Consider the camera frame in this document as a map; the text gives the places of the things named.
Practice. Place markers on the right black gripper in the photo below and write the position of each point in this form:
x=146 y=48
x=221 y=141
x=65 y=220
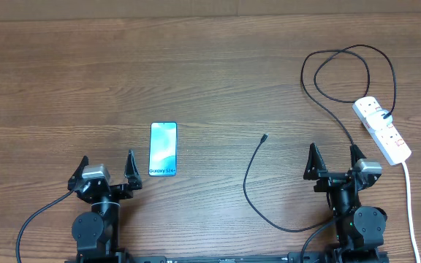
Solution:
x=314 y=170

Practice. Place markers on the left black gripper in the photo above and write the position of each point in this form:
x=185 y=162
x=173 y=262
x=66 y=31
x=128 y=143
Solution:
x=124 y=191

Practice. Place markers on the Samsung Galaxy smartphone blue screen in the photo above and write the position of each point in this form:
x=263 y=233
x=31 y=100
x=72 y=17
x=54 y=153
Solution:
x=163 y=149

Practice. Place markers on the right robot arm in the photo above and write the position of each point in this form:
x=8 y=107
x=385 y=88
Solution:
x=359 y=229

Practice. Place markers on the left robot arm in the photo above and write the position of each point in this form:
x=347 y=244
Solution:
x=96 y=232

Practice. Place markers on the white charger plug adapter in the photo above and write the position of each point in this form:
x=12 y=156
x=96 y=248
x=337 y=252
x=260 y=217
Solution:
x=378 y=120

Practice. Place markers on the white power strip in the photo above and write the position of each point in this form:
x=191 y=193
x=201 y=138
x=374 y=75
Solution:
x=388 y=140

